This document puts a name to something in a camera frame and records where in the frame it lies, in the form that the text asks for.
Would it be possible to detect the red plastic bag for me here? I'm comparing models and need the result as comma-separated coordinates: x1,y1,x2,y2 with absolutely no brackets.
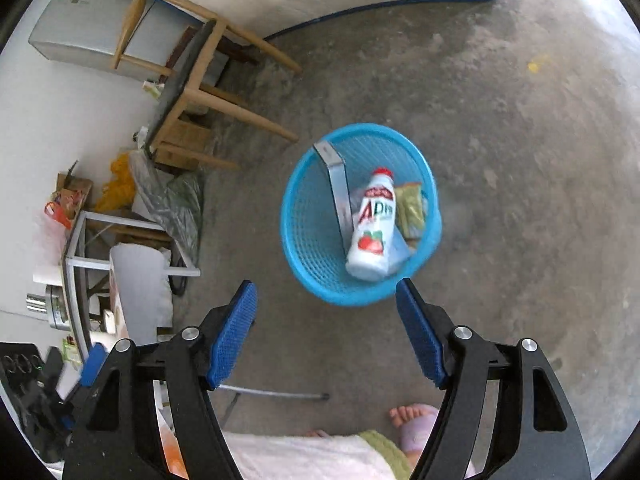
44,200,74,231

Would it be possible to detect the grey refrigerator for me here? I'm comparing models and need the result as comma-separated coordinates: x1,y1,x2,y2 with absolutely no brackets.
28,0,231,87

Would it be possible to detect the green trouser cuff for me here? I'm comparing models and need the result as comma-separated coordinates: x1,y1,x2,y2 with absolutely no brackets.
357,429,414,480

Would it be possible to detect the long grey box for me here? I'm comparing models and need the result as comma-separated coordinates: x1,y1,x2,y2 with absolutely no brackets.
313,141,359,257

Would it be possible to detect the silver metal pot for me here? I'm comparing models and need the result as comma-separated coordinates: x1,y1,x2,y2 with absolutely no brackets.
25,285,69,332

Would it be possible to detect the white strawberry milk bottle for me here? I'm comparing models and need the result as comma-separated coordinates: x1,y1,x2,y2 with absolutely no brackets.
345,167,399,282

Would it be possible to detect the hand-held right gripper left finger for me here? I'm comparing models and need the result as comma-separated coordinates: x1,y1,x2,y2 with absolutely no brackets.
61,280,259,480

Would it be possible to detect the small open cardboard box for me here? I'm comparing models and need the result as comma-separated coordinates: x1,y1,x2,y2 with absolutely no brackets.
52,160,95,211

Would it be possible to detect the white board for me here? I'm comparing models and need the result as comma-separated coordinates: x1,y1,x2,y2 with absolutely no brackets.
109,242,174,347

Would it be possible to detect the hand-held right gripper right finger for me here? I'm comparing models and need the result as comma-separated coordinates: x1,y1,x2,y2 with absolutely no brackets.
394,277,594,480

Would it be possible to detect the grey metal tube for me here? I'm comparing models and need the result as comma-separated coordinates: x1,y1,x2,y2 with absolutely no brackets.
219,384,331,404

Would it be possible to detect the green snack packet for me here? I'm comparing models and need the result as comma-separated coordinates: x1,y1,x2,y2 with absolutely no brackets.
395,181,429,240

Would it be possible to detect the purple slipper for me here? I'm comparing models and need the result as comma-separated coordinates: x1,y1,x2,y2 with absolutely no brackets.
400,404,442,454

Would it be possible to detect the wooden chair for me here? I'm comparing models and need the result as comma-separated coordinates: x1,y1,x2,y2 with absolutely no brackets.
110,0,304,171

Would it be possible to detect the yellow plastic bag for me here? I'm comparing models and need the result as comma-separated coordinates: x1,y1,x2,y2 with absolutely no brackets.
95,152,139,214

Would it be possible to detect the crumpled clear plastic sheet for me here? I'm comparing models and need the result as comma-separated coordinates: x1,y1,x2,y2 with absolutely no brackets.
129,152,206,267

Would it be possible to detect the blue plastic mesh basket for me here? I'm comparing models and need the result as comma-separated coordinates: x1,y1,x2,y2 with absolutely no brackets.
280,122,443,308

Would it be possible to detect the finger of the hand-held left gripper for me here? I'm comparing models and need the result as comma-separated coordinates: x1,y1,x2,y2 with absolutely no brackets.
77,343,109,389

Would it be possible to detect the white metal frame table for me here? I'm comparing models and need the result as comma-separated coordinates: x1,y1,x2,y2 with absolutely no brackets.
60,210,202,361

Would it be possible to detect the plain cardboard box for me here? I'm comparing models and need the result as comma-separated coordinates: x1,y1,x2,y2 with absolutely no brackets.
152,119,217,172

